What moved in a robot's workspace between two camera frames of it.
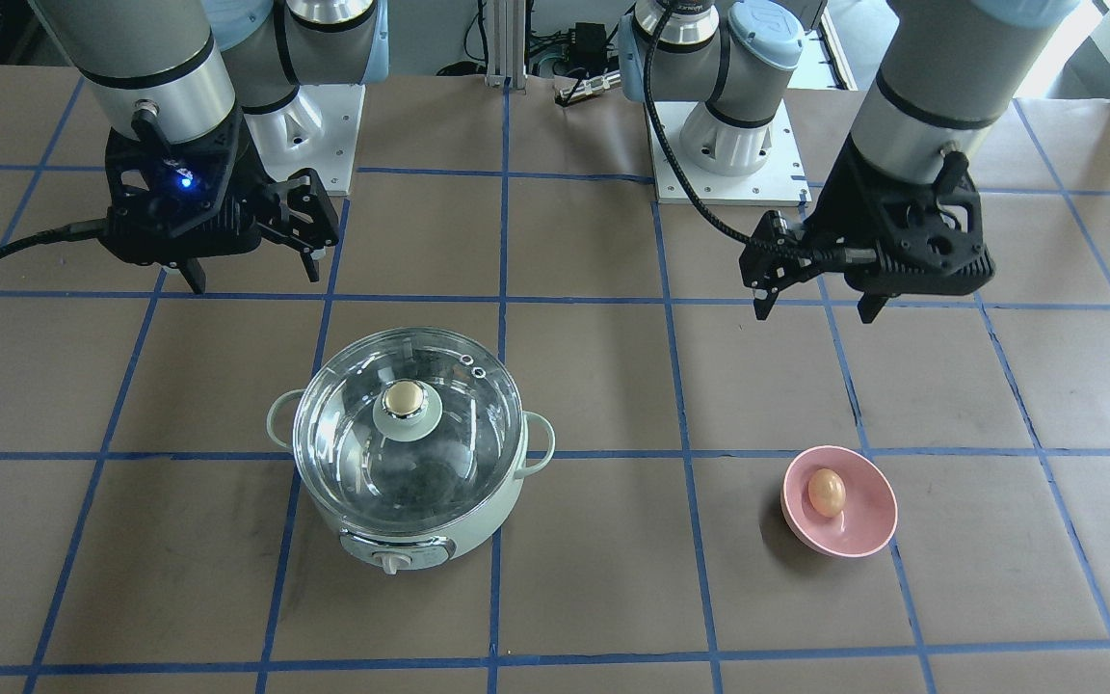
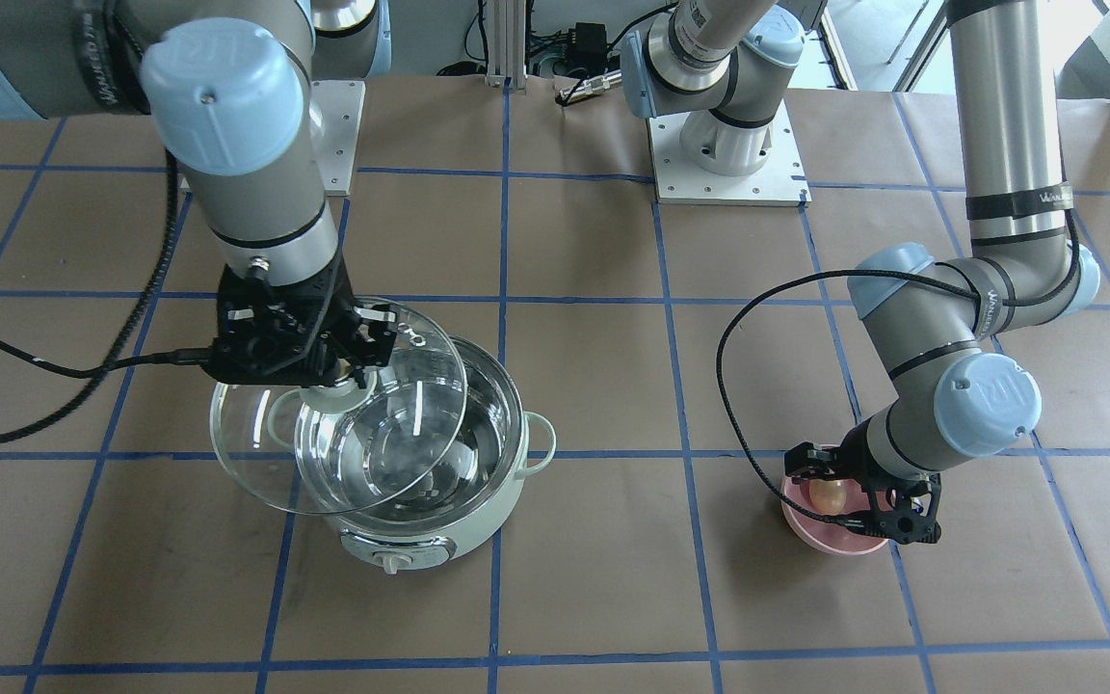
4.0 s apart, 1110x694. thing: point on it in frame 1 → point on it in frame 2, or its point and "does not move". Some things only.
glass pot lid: (409, 427) → (320, 450)
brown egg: (827, 493) does not move
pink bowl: (839, 502) does not move
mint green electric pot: (410, 443) does not move
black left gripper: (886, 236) → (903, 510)
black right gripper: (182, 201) → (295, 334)
